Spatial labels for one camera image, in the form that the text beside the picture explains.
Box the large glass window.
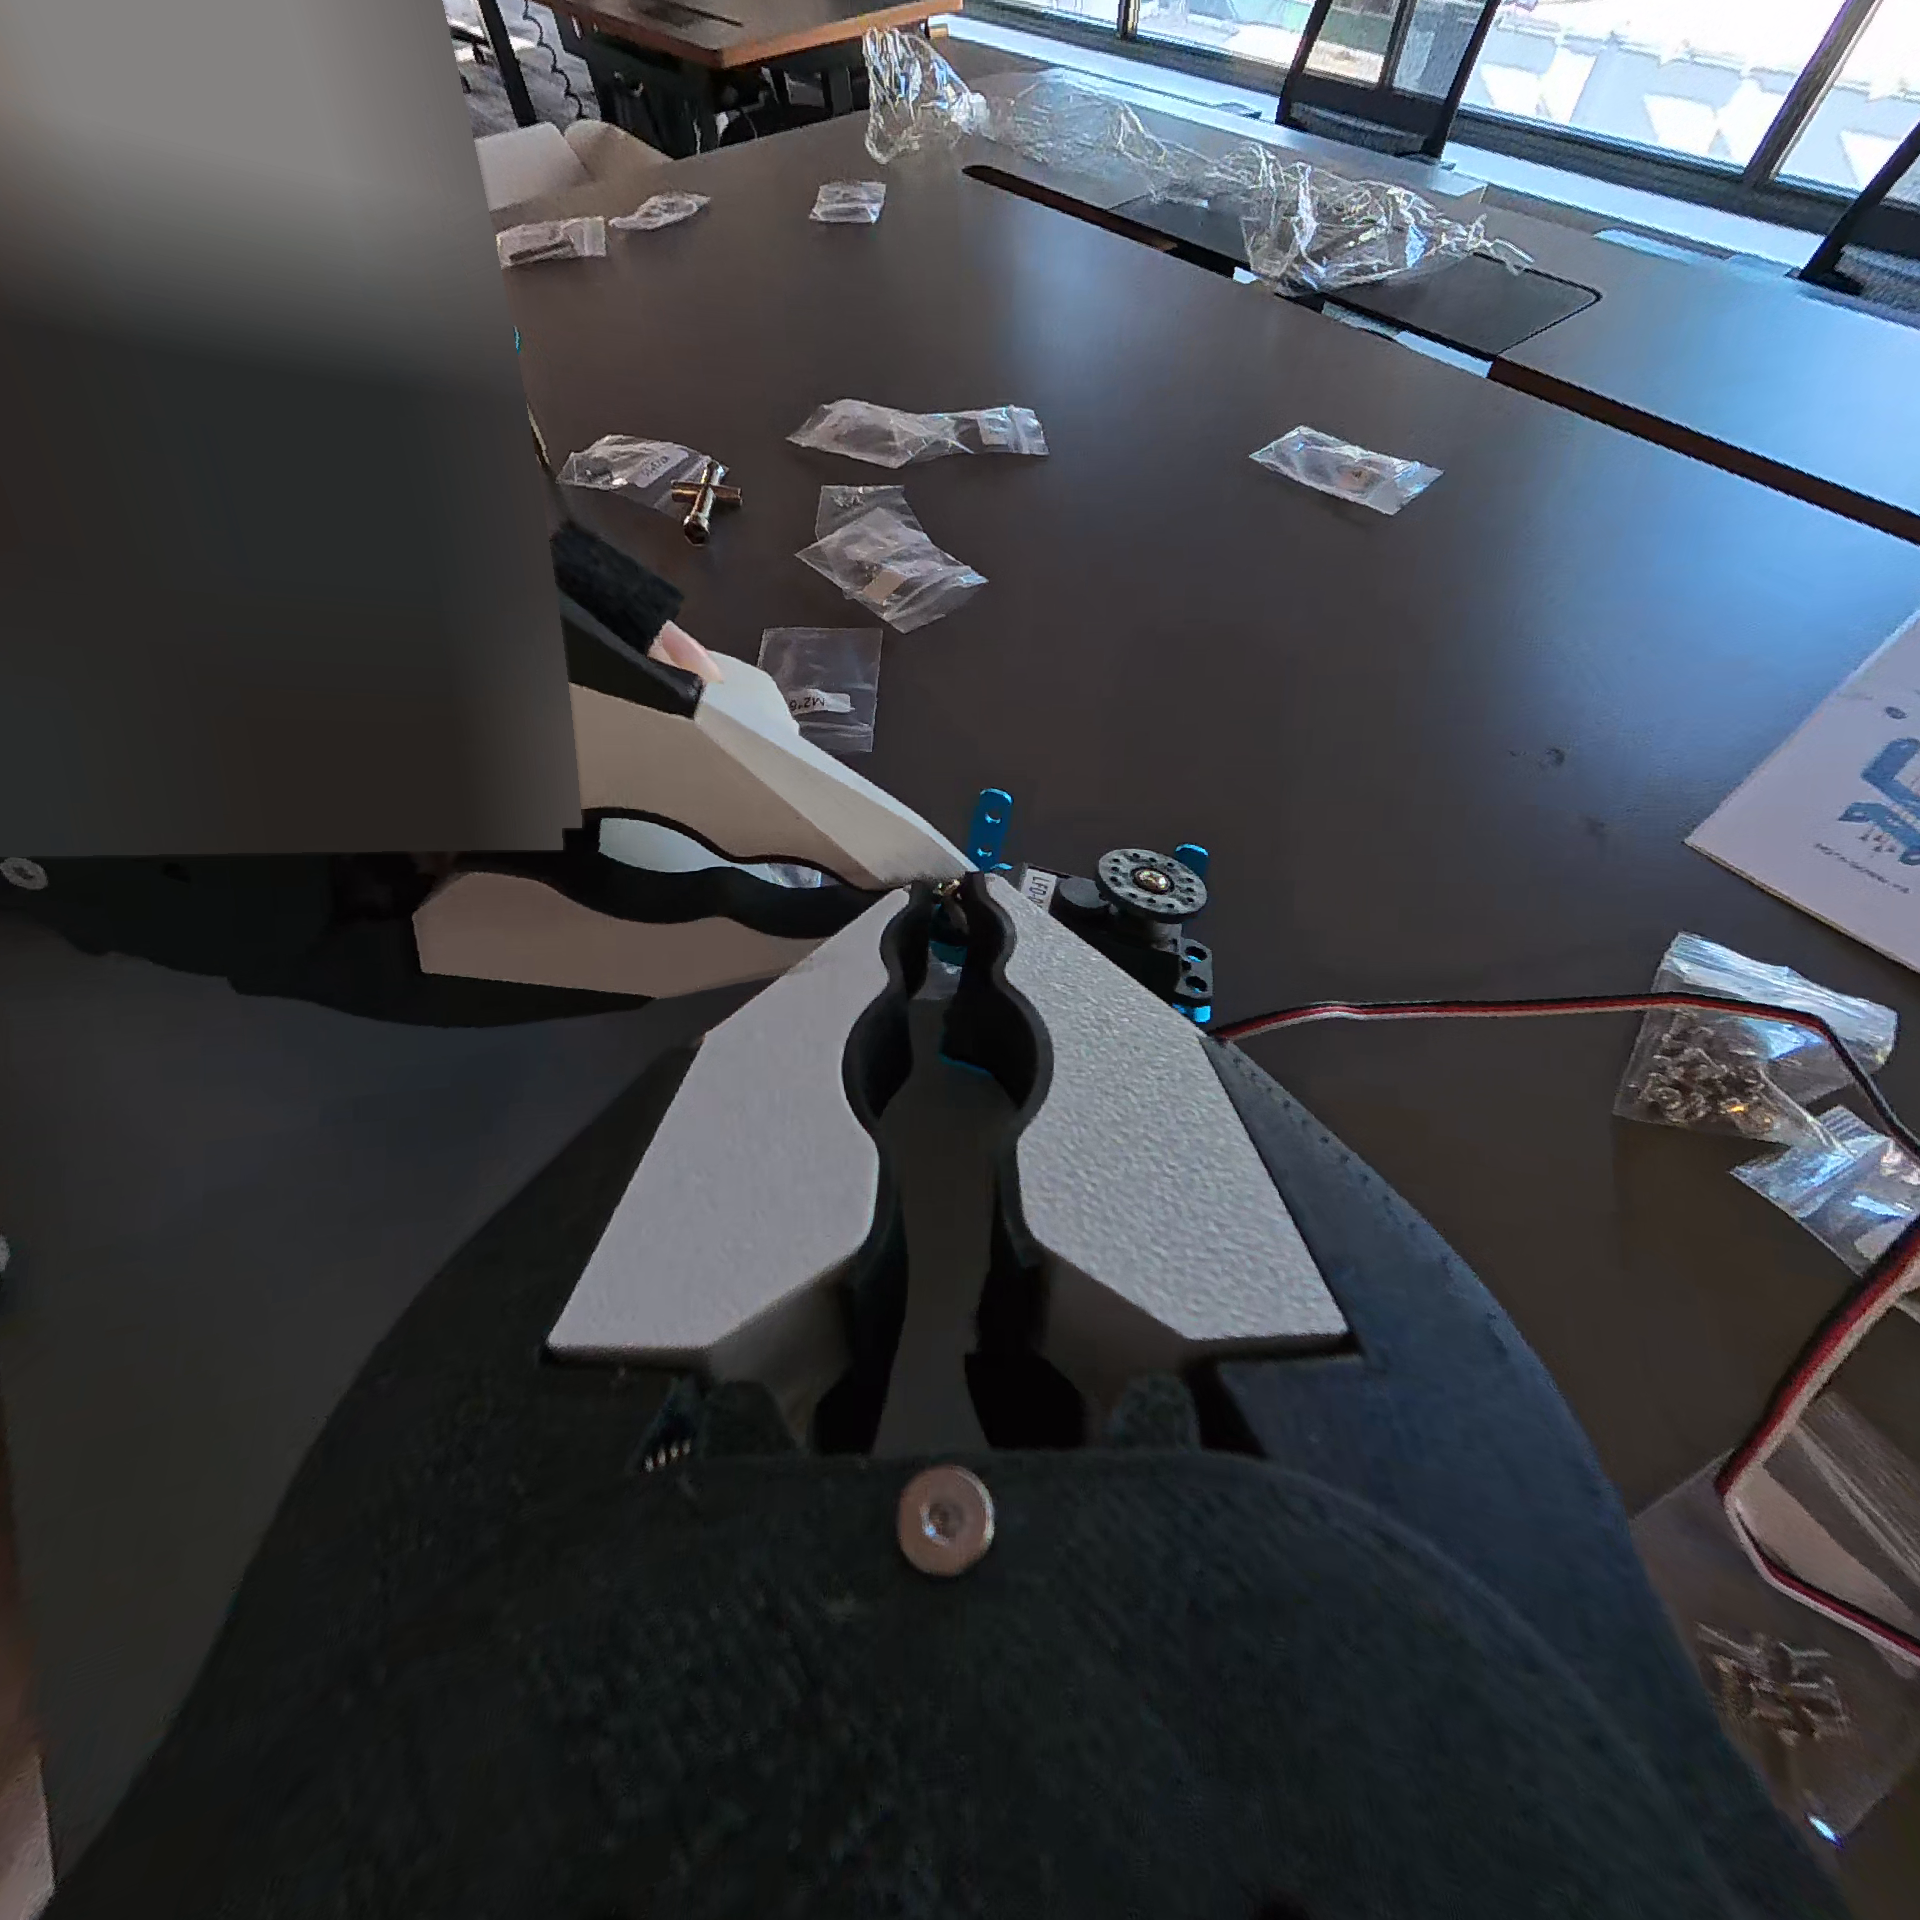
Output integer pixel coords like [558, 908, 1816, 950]
[961, 0, 1920, 231]

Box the white printed instruction manual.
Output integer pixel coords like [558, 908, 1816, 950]
[1684, 604, 1920, 942]

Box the clear bag of screws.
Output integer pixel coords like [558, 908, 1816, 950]
[1609, 930, 1902, 1146]

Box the grey office table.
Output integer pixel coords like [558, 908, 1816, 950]
[1497, 222, 1920, 544]
[537, 0, 966, 156]

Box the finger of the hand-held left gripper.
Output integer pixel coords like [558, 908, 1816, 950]
[568, 678, 980, 902]
[409, 847, 911, 1002]

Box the small silver metal part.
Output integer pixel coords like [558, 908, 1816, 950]
[667, 460, 747, 552]

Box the group of small clear bags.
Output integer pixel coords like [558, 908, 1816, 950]
[491, 176, 1450, 758]

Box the white open box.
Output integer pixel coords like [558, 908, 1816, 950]
[478, 117, 682, 222]

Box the black mesh office chair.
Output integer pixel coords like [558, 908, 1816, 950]
[1271, 0, 1504, 163]
[1791, 109, 1920, 298]

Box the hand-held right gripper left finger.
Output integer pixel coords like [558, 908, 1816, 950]
[544, 883, 928, 1373]

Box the crumpled clear parts bag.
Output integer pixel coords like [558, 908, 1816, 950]
[1729, 1106, 1920, 1280]

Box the black servo motor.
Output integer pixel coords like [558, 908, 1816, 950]
[1019, 844, 1227, 1023]

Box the pile of clear plastic wrap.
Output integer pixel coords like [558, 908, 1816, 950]
[860, 22, 1537, 298]

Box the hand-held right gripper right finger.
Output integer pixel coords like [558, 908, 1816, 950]
[968, 872, 1354, 1370]

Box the flat clear parts bag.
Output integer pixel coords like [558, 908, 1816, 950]
[1633, 1391, 1920, 1848]

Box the dark brown desk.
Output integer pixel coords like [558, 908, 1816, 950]
[0, 67, 1920, 1920]

